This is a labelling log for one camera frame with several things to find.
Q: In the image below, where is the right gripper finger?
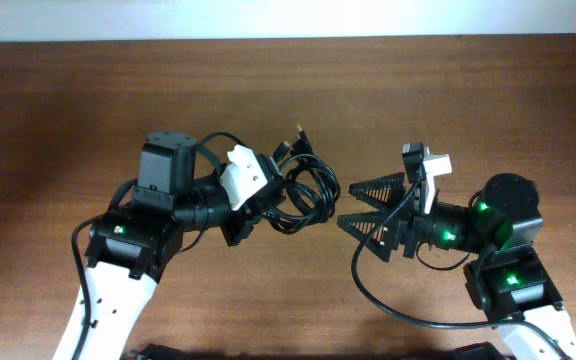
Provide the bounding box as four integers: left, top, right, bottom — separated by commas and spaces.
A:
349, 172, 405, 210
337, 212, 403, 263

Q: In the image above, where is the black cable bundle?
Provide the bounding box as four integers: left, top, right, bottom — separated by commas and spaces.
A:
260, 122, 342, 236

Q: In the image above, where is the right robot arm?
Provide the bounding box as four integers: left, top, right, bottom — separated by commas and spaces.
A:
337, 142, 576, 359

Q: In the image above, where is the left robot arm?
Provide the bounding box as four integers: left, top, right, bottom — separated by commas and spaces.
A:
54, 131, 290, 359

